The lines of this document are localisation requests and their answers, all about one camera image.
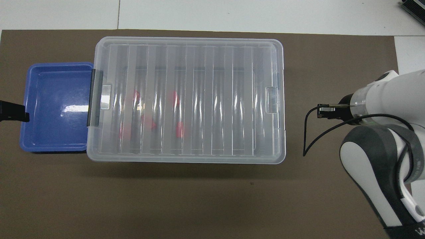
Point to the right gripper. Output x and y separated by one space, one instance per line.
343 108

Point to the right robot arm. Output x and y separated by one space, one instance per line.
372 159

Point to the clear plastic box lid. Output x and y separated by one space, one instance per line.
212 66

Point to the red block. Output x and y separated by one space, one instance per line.
137 96
180 130
175 99

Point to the clear plastic storage box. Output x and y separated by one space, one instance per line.
186 159

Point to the dark grey device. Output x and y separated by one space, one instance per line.
415 8

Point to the blue plastic tray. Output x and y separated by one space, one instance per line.
56 93

